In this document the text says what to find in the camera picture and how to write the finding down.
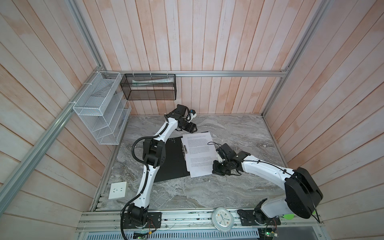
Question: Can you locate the white wire mesh shelf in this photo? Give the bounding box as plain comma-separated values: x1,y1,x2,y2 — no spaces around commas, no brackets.
73,72,132,145

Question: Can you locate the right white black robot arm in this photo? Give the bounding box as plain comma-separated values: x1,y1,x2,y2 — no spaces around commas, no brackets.
213,152,324,225

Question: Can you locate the white printed paper stack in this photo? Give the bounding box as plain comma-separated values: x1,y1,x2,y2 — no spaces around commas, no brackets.
182,132,218,178

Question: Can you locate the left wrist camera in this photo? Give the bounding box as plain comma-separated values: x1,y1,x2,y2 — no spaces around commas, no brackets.
186,110,197,122

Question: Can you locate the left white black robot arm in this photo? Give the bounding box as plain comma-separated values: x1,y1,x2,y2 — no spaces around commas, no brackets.
121,105,198,228

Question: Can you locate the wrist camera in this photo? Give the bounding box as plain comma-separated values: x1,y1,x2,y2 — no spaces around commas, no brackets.
186,110,197,122
216,144,237,161

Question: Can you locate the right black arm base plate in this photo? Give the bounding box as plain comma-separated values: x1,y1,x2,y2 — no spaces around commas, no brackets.
237,209,281,226

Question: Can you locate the black corrugated cable conduit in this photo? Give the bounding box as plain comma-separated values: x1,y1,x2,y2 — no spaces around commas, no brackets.
119,122,169,240

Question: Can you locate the black mesh wall basket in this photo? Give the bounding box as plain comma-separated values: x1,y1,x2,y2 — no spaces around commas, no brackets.
120,73,177,101

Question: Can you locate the metal folder clip bar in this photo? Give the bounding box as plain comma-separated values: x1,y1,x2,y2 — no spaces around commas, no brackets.
182,143,188,154

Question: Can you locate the blue black file folder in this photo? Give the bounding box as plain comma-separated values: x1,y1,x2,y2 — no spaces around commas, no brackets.
155,136,190,183

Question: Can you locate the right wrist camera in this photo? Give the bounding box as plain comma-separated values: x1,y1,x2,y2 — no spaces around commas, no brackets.
216,144,237,161

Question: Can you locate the aluminium front rail frame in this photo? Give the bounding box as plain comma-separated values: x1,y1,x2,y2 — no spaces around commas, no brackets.
74,208,331,240

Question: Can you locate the white round clock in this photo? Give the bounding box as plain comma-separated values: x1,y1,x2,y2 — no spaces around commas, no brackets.
211,207,235,233

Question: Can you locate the white wall socket plate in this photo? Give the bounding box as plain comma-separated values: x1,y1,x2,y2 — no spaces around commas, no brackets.
108,182,128,200

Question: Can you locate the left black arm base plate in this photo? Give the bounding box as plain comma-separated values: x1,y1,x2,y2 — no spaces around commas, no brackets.
123,212,162,229

